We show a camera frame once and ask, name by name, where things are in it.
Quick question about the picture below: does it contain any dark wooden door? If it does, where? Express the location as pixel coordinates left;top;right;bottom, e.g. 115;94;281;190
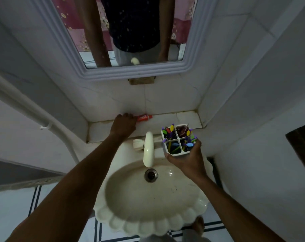
285;122;305;180

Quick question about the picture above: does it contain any person's right hand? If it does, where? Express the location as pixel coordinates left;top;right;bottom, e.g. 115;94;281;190
164;138;209;185

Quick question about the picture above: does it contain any person's right forearm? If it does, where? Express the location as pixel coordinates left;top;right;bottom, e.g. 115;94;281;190
193;173;287;242

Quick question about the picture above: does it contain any person's left hand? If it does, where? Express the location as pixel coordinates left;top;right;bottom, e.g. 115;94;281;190
109;113;138;140

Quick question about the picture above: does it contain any bunch of colourful toothbrushes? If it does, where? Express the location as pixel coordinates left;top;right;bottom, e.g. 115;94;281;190
161;124;198;153

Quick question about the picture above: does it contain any cream plastic faucet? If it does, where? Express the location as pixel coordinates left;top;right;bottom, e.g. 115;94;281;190
132;131;156;168

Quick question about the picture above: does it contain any person's left forearm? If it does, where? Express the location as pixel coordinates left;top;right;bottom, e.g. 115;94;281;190
6;132;128;242

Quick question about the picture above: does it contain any metal sink drain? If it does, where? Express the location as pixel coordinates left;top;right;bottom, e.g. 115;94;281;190
144;168;159;183

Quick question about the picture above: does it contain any white framed wall mirror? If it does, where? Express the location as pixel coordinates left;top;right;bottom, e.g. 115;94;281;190
33;0;219;81

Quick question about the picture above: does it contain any cream scalloped sink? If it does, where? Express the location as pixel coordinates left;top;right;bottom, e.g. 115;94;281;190
95;138;210;238

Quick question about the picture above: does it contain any grey perforated toothbrush holder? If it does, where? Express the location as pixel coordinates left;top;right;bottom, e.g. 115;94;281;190
161;124;198;158

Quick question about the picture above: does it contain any person's foot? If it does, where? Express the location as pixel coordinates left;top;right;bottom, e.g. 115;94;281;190
192;216;205;237

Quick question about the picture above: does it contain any white wall pipe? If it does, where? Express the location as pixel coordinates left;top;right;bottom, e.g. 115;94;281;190
0;69;80;164

